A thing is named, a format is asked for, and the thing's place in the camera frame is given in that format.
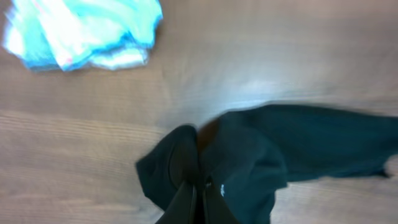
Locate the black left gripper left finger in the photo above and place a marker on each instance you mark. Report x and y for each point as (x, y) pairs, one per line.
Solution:
(182, 207)

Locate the black t-shirt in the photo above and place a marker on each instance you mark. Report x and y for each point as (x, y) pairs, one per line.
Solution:
(250, 154)

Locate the light blue printed t-shirt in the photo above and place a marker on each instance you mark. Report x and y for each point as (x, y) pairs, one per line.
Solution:
(65, 34)

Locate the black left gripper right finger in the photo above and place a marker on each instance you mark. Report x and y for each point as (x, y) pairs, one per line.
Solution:
(215, 209)

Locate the pale pink folded garment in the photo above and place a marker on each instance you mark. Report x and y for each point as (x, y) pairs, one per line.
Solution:
(121, 58)

